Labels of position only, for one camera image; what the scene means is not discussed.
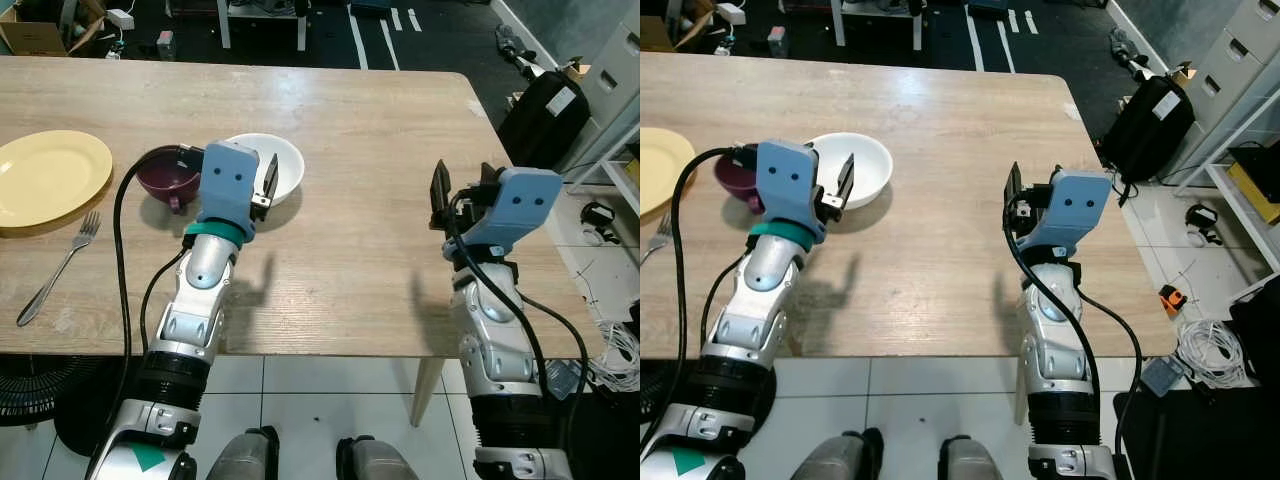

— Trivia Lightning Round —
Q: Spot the robot right leg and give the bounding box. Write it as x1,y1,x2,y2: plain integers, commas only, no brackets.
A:
938,435,1006,480
337,435,406,480

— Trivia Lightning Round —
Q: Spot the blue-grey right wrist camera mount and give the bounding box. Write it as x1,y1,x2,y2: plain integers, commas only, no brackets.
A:
1040,170,1113,251
462,168,564,251

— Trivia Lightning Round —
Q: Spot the black bulky object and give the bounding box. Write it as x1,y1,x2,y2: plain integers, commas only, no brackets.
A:
1228,275,1280,386

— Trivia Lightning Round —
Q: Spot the yellow plate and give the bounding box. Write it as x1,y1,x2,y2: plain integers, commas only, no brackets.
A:
0,130,114,229
640,127,696,218

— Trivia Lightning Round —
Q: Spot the white metal table frame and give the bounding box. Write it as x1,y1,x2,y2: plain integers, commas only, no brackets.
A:
215,0,308,51
830,0,923,49

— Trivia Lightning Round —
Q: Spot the wooden table leg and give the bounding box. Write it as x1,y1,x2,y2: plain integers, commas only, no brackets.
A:
412,355,448,428

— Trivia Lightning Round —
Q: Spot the grey handheld tool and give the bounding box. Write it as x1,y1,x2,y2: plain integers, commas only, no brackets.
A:
1110,28,1153,77
497,25,546,76

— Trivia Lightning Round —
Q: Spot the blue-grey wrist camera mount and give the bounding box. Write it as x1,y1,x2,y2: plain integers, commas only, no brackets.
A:
462,168,564,251
1040,170,1113,251
755,138,827,246
197,141,263,246

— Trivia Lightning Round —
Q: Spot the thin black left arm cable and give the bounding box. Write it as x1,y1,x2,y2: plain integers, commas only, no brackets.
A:
140,248,191,351
699,250,751,346

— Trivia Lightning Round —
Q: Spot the black bag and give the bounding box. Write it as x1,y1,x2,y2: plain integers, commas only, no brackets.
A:
1100,72,1196,186
497,68,591,171

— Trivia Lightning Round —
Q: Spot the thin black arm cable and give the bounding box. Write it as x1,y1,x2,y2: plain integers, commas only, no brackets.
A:
140,248,191,351
1075,285,1143,471
699,250,751,346
515,285,591,471

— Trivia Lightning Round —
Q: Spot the cardboard box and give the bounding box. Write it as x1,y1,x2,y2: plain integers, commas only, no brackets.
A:
640,0,716,53
0,0,106,56

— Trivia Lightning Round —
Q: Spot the grey foot pedal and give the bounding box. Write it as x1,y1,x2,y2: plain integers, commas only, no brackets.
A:
543,360,593,403
1140,357,1186,396

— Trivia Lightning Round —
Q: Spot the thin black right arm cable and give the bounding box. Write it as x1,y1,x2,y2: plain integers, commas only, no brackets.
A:
1075,285,1143,471
515,285,591,471

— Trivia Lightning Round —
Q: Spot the black charger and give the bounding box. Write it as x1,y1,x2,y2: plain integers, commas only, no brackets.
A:
582,202,623,233
1185,203,1223,246

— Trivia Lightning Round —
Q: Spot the grey drawer cabinet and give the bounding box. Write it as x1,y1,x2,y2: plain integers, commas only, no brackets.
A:
578,15,641,166
1165,0,1280,181

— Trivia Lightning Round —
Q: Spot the robot left leg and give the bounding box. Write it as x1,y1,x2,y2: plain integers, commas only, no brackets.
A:
205,428,281,480
800,428,886,480

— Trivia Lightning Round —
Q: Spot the yellow box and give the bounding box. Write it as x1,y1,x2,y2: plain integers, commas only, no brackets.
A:
1228,160,1280,223

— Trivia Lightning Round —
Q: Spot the large black floor case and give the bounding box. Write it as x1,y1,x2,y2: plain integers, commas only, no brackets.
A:
1113,388,1280,480

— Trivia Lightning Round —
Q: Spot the silver fork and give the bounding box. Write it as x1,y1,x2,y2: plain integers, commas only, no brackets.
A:
645,212,673,263
17,211,102,327

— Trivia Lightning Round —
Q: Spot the white shelf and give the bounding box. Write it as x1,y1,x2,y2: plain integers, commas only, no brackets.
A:
1205,160,1280,271
600,150,641,216

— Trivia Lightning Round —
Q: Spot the white cable bundle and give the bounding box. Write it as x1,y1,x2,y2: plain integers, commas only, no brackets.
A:
1175,318,1251,389
590,318,641,393

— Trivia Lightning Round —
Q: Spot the robot leg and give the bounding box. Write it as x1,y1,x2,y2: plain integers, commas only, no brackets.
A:
938,435,1006,480
800,428,886,480
337,435,406,480
205,428,281,480

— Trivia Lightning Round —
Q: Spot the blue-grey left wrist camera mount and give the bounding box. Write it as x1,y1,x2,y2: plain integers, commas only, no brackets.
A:
197,141,263,246
755,138,827,246

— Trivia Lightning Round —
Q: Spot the purple bowl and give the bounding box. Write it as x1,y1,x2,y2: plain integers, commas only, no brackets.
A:
136,146,206,214
714,155,761,214

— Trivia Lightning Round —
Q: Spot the black floor fan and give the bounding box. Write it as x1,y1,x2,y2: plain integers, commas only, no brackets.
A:
0,355,126,456

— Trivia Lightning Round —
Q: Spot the white bowl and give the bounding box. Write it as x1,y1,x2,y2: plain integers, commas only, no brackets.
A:
808,132,894,209
225,133,305,206

